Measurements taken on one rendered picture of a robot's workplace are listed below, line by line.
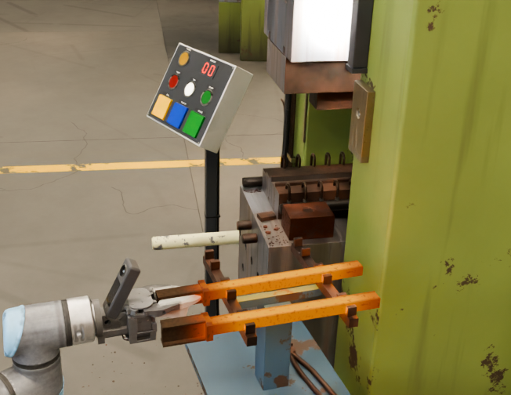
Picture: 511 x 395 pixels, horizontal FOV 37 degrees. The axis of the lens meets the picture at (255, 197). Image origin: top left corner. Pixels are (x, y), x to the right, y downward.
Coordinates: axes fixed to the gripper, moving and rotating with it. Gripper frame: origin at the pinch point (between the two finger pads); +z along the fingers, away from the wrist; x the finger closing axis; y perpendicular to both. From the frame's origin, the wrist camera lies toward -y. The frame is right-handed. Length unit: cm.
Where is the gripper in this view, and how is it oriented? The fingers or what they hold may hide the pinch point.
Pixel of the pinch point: (193, 293)
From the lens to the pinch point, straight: 153.0
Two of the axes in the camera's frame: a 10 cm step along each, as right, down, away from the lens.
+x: 3.2, 4.2, -8.5
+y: -0.3, 9.0, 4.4
